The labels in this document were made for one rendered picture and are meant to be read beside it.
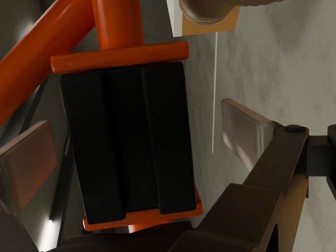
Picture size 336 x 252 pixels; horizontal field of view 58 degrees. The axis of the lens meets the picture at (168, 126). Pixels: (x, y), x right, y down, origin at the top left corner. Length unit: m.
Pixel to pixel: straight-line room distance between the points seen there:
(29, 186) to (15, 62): 0.06
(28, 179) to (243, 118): 0.11
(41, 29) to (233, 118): 0.11
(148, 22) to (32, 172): 9.66
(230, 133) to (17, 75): 0.12
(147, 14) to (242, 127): 9.58
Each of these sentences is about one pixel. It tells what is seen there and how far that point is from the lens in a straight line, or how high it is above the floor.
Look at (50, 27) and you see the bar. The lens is 0.17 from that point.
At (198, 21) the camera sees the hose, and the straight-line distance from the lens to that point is 0.23.
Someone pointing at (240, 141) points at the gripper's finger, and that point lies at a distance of 0.17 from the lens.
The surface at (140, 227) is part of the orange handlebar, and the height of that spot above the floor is 1.23.
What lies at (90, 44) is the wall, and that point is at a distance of 10.10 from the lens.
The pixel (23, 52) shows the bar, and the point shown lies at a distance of 0.17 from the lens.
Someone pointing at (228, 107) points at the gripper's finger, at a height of 1.17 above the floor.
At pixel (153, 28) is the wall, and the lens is 9.87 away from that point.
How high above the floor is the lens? 1.22
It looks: 3 degrees down
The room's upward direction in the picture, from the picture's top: 97 degrees counter-clockwise
